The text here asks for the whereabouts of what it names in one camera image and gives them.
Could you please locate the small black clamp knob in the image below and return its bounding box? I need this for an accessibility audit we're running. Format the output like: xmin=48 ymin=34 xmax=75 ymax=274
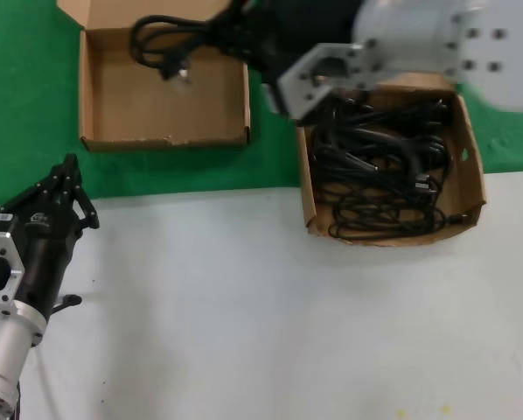
xmin=51 ymin=293 xmax=84 ymax=314

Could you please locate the cardboard box with intact lid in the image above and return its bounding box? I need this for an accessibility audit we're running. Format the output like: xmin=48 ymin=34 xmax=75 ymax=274
xmin=55 ymin=0 xmax=252 ymax=153

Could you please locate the green table cloth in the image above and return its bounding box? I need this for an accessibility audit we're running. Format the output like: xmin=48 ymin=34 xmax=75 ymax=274
xmin=0 ymin=0 xmax=523 ymax=207

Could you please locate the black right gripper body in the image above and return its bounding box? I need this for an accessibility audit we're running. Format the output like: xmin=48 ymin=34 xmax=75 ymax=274
xmin=239 ymin=0 xmax=359 ymax=87

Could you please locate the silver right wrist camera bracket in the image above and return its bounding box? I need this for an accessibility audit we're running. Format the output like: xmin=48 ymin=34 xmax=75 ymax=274
xmin=276 ymin=42 xmax=379 ymax=126

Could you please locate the black power cable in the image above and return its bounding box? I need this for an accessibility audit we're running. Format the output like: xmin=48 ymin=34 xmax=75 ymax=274
xmin=326 ymin=172 xmax=447 ymax=242
xmin=329 ymin=96 xmax=449 ymax=129
xmin=311 ymin=129 xmax=450 ymax=176
xmin=129 ymin=15 xmax=213 ymax=84

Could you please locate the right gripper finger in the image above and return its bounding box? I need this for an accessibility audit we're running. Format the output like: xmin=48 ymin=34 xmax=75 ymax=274
xmin=220 ymin=0 xmax=256 ymax=21
xmin=202 ymin=19 xmax=250 ymax=65

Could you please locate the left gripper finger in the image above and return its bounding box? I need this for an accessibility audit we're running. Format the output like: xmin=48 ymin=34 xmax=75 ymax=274
xmin=59 ymin=165 xmax=101 ymax=230
xmin=0 ymin=152 xmax=78 ymax=216

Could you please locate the cardboard box with torn lid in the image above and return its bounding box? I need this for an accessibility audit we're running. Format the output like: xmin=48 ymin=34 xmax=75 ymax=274
xmin=296 ymin=72 xmax=488 ymax=249

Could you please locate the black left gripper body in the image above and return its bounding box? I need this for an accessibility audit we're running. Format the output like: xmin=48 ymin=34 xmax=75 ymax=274
xmin=10 ymin=205 xmax=83 ymax=319

